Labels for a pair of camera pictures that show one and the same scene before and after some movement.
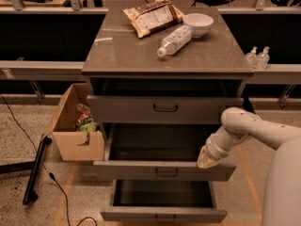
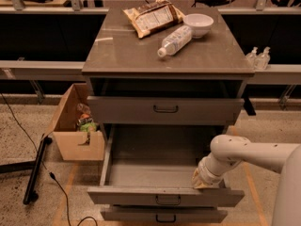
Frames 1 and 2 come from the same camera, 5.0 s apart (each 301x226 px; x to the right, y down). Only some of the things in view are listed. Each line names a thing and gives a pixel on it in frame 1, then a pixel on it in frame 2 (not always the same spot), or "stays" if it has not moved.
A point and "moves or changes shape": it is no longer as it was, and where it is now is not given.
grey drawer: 158,153 moves or changes shape
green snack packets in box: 85,120 stays
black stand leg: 31,192 stays
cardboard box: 72,144 stays
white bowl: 199,24 stays
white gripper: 213,148 to 205,172
